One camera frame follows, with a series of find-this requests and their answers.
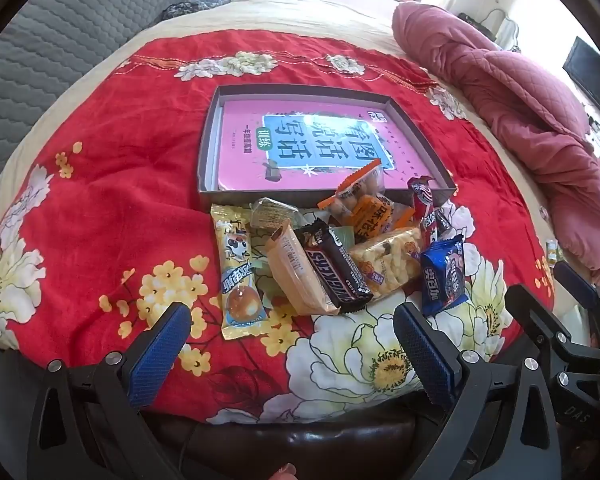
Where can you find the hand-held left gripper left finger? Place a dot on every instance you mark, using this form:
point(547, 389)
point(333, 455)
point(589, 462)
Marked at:
point(160, 355)

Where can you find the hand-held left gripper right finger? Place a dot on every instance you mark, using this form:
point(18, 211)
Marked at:
point(425, 355)

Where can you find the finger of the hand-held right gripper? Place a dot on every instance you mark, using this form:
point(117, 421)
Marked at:
point(535, 320)
point(575, 285)

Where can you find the blue cookie packet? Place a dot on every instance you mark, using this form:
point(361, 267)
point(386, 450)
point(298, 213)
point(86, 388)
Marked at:
point(445, 280)

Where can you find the clear puffed snack packet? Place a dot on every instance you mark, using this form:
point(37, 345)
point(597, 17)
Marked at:
point(385, 260)

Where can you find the yellow cow print snack packet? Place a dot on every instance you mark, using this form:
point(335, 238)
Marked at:
point(235, 270)

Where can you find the brown chocolate bar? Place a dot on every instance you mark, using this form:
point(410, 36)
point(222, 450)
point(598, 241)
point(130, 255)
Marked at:
point(332, 270)

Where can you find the green clear candy packet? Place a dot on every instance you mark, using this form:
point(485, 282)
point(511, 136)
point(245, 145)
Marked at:
point(270, 212)
point(261, 272)
point(342, 237)

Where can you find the orange snack packet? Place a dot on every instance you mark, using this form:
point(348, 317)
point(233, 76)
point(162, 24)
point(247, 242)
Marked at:
point(375, 215)

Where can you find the red striped candy packet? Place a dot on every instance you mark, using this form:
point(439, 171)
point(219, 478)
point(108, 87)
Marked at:
point(424, 200)

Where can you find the tan cake packet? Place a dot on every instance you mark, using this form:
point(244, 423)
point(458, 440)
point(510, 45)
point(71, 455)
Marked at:
point(295, 270)

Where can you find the clear orange-edged nut packet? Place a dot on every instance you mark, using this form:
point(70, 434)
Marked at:
point(360, 190)

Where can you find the shallow pink cardboard box tray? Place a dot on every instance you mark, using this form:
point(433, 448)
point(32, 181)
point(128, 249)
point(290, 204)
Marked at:
point(210, 150)

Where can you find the dark brown bed footboard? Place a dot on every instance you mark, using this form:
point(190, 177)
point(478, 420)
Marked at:
point(290, 440)

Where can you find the red floral blanket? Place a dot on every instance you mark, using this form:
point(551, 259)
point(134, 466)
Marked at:
point(130, 160)

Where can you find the black television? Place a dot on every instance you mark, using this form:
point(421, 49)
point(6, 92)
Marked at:
point(592, 80)

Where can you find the pink quilted duvet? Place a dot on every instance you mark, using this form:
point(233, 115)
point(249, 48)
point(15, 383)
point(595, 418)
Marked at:
point(505, 90)

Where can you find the pink book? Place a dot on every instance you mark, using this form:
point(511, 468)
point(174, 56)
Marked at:
point(260, 160)

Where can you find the dark bag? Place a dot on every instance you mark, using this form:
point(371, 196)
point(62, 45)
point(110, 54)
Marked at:
point(475, 22)

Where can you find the grey quilted headboard cover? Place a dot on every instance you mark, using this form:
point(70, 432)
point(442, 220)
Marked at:
point(55, 60)

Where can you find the dark blue patterned cloth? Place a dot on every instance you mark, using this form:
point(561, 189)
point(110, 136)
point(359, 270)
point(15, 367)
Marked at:
point(195, 5)

